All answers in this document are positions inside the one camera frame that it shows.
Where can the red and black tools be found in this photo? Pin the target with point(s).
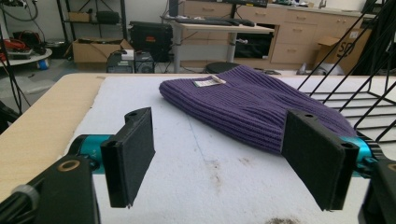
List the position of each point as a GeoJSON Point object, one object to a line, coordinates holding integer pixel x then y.
{"type": "Point", "coordinates": [18, 43]}

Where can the black round stool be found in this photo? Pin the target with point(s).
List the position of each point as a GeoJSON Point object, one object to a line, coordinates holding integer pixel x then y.
{"type": "Point", "coordinates": [221, 67]}

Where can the round white table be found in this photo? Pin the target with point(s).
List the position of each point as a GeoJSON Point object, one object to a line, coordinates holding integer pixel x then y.
{"type": "Point", "coordinates": [28, 59]}

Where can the dark computer unit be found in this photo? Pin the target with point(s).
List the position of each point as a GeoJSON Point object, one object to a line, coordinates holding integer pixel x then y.
{"type": "Point", "coordinates": [118, 65]}
{"type": "Point", "coordinates": [144, 63]}

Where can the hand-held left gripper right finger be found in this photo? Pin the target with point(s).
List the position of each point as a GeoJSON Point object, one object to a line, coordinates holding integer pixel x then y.
{"type": "Point", "coordinates": [314, 155]}

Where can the black keyboard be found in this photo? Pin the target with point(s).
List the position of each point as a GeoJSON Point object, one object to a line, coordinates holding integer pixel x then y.
{"type": "Point", "coordinates": [202, 21]}

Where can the black metal shelf rack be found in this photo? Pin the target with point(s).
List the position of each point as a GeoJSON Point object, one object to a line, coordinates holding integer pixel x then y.
{"type": "Point", "coordinates": [62, 18]}

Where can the small cardboard box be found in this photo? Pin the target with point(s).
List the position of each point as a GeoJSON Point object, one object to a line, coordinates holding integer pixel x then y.
{"type": "Point", "coordinates": [79, 16]}

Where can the white foam mat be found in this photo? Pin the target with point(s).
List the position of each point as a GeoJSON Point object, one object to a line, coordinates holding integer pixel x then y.
{"type": "Point", "coordinates": [193, 174]}

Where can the black equipment case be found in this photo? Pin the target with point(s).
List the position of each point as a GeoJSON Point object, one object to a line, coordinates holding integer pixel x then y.
{"type": "Point", "coordinates": [149, 40]}

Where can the printed cardboard box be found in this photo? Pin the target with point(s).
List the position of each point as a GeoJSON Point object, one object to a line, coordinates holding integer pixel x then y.
{"type": "Point", "coordinates": [336, 51]}

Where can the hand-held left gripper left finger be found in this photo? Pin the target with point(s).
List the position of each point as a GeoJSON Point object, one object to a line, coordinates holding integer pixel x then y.
{"type": "Point", "coordinates": [130, 155]}

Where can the open cardboard box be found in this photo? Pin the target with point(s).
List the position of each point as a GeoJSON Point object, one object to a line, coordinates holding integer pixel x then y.
{"type": "Point", "coordinates": [93, 53]}

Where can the light wooden drawer cabinet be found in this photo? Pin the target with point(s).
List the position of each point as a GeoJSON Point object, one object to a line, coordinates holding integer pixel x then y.
{"type": "Point", "coordinates": [295, 31]}

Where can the white desk with wooden top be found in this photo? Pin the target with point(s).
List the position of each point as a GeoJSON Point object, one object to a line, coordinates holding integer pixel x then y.
{"type": "Point", "coordinates": [218, 28]}

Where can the purple knit beanie hat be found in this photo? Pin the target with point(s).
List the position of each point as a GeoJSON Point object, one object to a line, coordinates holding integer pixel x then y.
{"type": "Point", "coordinates": [243, 105]}

